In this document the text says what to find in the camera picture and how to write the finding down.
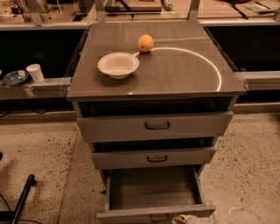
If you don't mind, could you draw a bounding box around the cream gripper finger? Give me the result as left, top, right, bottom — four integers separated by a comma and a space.
171, 214, 190, 224

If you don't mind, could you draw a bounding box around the grey bottom drawer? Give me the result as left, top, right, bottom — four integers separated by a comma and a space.
97, 165, 215, 224

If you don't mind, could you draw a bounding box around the grey drawer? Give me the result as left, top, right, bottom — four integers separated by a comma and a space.
77, 111, 234, 143
92, 147, 216, 170
97, 165, 215, 224

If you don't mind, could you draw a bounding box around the grey middle drawer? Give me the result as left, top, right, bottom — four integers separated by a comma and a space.
92, 147, 216, 170

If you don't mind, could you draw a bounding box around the grey top drawer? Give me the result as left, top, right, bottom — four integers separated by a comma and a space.
77, 111, 234, 143

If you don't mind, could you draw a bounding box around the grey drawer cabinet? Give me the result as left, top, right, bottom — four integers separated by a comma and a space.
66, 20, 249, 187

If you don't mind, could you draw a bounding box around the black stand leg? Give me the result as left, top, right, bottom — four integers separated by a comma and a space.
10, 174, 36, 224

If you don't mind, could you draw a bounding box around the white bowl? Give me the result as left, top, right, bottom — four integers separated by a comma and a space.
97, 52, 139, 80

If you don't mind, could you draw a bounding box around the orange fruit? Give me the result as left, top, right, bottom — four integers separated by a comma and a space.
137, 34, 154, 53

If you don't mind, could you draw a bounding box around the white paper cup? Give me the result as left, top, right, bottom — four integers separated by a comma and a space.
26, 64, 45, 83

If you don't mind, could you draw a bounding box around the grey metal rail shelf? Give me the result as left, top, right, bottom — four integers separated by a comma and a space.
0, 77, 72, 100

